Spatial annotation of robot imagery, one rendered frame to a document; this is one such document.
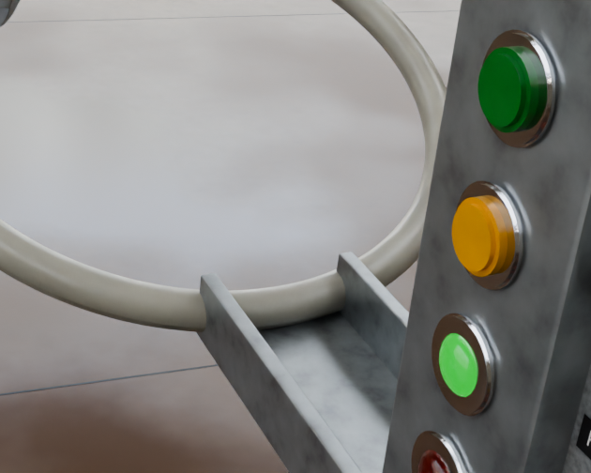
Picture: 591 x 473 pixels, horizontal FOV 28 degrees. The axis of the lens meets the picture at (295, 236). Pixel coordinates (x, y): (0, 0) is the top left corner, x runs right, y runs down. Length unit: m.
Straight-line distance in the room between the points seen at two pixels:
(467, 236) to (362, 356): 0.46
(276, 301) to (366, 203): 2.74
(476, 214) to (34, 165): 3.32
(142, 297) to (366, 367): 0.16
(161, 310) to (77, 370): 1.92
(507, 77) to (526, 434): 0.12
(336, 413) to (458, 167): 0.41
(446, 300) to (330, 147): 3.51
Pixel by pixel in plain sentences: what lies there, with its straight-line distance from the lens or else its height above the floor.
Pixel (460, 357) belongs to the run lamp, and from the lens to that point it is 0.41.
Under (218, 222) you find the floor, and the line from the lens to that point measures 3.38.
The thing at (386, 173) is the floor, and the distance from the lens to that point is 3.79.
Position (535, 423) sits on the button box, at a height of 1.36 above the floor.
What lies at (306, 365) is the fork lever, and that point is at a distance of 0.82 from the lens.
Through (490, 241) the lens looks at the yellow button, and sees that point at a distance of 0.38.
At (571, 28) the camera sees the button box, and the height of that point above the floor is 1.48.
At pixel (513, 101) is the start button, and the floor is 1.46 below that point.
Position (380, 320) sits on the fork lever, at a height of 1.15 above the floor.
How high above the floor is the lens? 1.58
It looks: 28 degrees down
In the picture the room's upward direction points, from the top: 6 degrees clockwise
